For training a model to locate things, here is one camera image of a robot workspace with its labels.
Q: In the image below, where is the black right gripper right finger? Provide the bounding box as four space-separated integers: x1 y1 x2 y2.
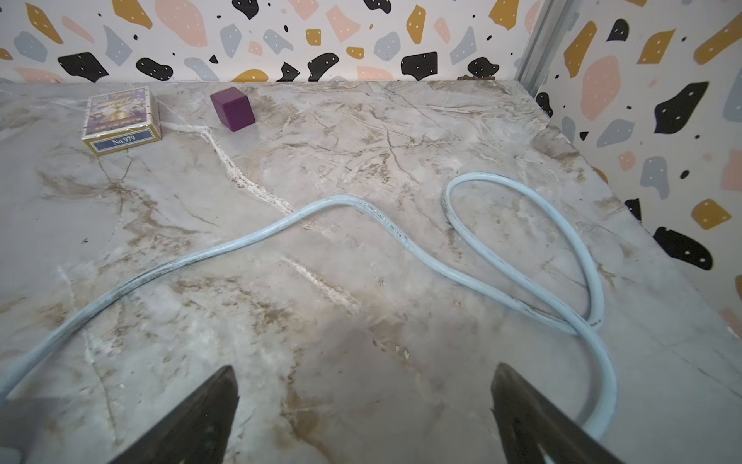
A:
491 363 619 464

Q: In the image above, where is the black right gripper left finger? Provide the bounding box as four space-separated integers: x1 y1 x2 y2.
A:
112 365 239 463

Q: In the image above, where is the playing card box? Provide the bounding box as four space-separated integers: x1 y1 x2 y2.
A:
81 86 162 156

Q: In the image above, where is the purple cube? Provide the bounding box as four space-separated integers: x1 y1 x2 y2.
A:
210 87 256 133

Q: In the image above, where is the white power strip cable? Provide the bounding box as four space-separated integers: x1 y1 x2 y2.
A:
0 171 618 442

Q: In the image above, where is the aluminium corner post right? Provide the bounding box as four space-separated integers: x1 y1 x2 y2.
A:
515 0 582 97

